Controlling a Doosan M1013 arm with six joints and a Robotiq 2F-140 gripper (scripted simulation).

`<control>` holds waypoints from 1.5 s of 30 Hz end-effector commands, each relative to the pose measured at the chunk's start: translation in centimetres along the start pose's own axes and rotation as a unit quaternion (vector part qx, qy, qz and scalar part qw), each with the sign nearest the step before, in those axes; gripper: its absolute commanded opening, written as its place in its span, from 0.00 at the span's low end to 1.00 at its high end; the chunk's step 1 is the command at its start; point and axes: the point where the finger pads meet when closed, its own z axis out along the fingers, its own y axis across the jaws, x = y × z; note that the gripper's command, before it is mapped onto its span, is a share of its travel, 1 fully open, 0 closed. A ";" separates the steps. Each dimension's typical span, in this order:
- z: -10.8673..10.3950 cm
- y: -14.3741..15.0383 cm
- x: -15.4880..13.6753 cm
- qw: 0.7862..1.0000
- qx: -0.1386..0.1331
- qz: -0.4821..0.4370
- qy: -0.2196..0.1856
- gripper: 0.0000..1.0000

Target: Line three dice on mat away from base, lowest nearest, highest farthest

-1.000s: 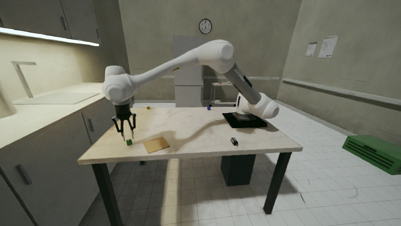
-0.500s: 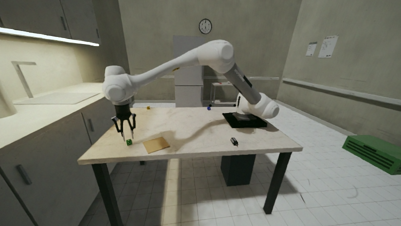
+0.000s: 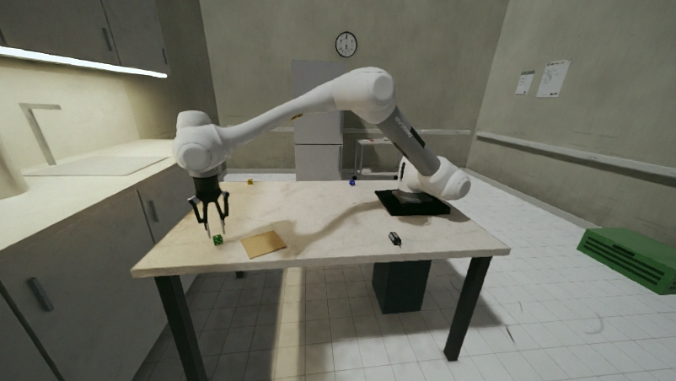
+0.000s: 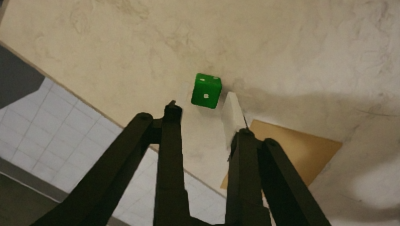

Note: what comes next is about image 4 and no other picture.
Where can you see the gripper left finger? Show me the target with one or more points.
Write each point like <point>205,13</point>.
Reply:
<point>94,199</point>

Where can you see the green die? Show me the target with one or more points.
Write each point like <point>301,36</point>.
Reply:
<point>206,91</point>

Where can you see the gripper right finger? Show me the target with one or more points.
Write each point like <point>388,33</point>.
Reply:
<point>289,200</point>

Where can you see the tan flat mat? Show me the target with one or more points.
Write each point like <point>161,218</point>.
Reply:
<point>308,153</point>

